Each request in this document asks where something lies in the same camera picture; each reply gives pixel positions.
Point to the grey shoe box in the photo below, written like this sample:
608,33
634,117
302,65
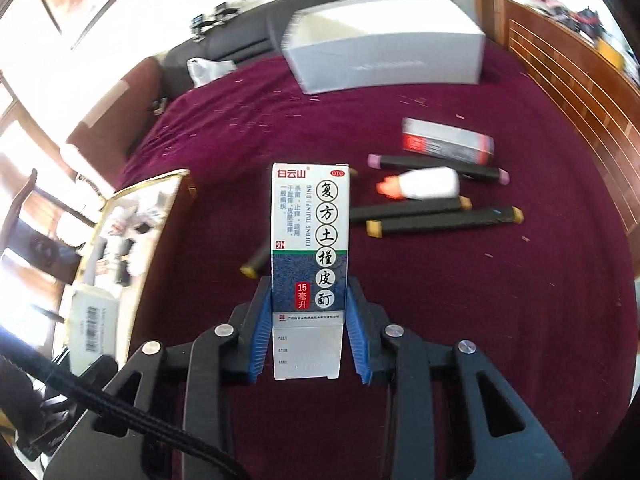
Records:
390,55

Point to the white plastic bag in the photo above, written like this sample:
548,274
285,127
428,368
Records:
210,70

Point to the white gold-edged shallow box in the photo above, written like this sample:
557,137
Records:
160,195

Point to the black yellow-capped marker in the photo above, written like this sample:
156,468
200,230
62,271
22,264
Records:
400,210
440,221
260,257

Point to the small white barcode box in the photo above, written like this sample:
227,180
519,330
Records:
95,325

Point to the maroon tablecloth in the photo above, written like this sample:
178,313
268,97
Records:
500,285

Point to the dark wooden chair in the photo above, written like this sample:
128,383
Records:
25,200

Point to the black sofa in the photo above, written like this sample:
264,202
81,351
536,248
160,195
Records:
235,45

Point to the small black device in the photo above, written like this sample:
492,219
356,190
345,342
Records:
201,27

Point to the blue and white medicine box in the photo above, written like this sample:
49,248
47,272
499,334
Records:
310,240

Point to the red-brown armchair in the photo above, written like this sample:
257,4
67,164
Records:
115,110

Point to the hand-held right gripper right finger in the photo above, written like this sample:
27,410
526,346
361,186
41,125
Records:
357,340

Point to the red and white carton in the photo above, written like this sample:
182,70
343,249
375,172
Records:
450,142

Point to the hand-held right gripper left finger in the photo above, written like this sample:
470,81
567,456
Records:
257,340

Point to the white orange-capped glue bottle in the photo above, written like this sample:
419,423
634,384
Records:
430,184

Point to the black pink-capped marker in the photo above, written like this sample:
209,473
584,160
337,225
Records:
425,163

